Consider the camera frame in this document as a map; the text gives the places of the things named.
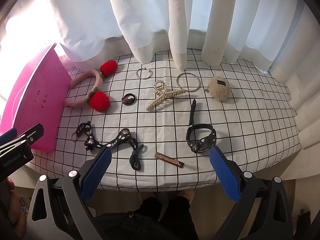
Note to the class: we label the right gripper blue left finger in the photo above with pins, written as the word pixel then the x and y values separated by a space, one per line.
pixel 93 171

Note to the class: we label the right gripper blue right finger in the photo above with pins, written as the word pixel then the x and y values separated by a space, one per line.
pixel 226 173

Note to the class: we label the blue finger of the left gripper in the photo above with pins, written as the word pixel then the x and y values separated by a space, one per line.
pixel 8 136
pixel 31 136

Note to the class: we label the brown rectangular hair clip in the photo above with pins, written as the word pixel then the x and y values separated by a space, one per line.
pixel 169 160

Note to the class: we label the pink strawberry plush headband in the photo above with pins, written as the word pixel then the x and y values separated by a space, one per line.
pixel 95 98

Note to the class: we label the beige fluffy pom keychain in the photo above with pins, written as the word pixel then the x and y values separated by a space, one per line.
pixel 219 88

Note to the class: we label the large silver bangle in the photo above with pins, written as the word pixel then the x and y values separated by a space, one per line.
pixel 188 81

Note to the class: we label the dark maroon hair scrunchie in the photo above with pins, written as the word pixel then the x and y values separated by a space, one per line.
pixel 128 99

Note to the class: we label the pearl hair claw clip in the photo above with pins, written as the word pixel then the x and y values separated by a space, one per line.
pixel 163 94

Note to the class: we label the small silver bangle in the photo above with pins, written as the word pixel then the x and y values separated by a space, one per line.
pixel 144 73

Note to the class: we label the person's left hand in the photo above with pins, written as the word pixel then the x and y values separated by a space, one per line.
pixel 16 215

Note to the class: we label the pink plastic tub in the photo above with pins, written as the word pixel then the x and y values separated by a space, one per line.
pixel 38 96

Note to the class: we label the person's dark trousers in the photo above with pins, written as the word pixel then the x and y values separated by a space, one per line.
pixel 147 222

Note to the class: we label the white grid tablecloth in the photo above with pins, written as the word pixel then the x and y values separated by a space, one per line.
pixel 255 126

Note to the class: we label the white curtain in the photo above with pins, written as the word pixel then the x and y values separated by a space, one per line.
pixel 277 35

